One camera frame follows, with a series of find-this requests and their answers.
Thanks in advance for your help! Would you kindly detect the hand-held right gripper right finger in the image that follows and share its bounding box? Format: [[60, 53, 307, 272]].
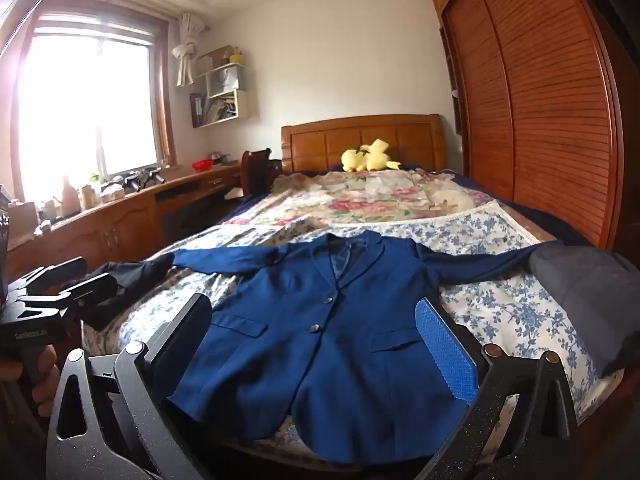
[[415, 297, 578, 480]]

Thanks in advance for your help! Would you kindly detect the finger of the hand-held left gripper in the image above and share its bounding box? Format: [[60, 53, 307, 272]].
[[5, 277, 118, 321], [7, 256, 88, 297]]

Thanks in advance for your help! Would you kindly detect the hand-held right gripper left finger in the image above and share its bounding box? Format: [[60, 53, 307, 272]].
[[46, 292, 213, 480]]

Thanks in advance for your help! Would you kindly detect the blue suit jacket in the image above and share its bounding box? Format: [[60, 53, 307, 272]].
[[167, 230, 566, 463]]

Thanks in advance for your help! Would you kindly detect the person's left hand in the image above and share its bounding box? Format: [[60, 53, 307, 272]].
[[29, 346, 63, 418]]

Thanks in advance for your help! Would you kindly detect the black garment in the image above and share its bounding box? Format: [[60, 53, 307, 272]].
[[82, 252, 176, 331]]

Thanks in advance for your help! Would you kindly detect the cardboard box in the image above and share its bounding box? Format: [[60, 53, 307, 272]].
[[5, 200, 39, 241]]

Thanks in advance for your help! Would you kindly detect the bed with floral sheet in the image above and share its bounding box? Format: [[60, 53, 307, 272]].
[[82, 200, 626, 461]]

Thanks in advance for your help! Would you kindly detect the brown bottle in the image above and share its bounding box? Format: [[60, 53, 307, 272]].
[[60, 175, 81, 216]]

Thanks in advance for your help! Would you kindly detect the long wooden desk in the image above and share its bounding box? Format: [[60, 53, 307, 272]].
[[0, 160, 246, 281]]

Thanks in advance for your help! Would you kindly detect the black metal device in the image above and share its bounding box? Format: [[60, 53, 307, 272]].
[[119, 169, 166, 194]]

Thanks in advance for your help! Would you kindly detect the grey garment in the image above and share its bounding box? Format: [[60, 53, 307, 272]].
[[529, 242, 640, 378]]

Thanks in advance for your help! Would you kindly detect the pink floral quilt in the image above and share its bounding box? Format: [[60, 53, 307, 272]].
[[220, 167, 501, 228]]

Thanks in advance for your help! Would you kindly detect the wood-framed window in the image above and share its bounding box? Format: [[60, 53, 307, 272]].
[[0, 7, 176, 201]]

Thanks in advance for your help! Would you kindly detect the dark wooden chair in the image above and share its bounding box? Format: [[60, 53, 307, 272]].
[[241, 148, 283, 198]]

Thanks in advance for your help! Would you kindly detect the yellow plush toy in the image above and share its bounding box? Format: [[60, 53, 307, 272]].
[[341, 138, 402, 173]]

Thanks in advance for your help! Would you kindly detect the row of books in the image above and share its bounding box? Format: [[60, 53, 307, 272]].
[[190, 92, 236, 127]]

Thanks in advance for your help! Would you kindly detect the wooden bed headboard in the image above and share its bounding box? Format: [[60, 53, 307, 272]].
[[280, 114, 447, 176]]

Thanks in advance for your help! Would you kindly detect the white tied curtain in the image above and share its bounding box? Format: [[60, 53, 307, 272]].
[[171, 12, 208, 86]]

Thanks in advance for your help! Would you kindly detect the white paper bag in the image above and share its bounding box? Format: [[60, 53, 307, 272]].
[[220, 66, 245, 96]]

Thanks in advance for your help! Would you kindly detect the wooden slatted wardrobe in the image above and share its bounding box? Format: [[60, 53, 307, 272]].
[[427, 0, 626, 261]]

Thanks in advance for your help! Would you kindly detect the white wall shelf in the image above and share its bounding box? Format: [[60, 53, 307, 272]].
[[189, 45, 261, 128]]

